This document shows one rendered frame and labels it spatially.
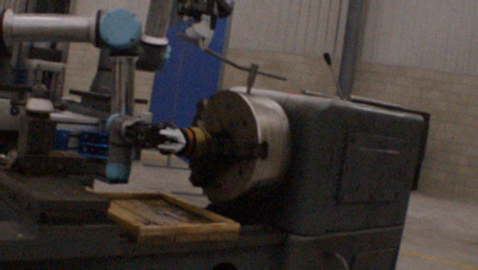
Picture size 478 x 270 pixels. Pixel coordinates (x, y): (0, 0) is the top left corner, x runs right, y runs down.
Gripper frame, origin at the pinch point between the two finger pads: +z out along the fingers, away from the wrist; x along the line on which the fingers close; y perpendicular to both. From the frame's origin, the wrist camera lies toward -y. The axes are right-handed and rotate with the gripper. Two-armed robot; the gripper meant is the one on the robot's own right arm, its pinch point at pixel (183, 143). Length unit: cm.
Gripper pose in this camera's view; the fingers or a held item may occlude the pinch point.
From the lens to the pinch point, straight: 143.6
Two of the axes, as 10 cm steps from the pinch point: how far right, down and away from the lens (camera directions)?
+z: 6.3, 1.4, -7.7
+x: 1.4, -9.9, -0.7
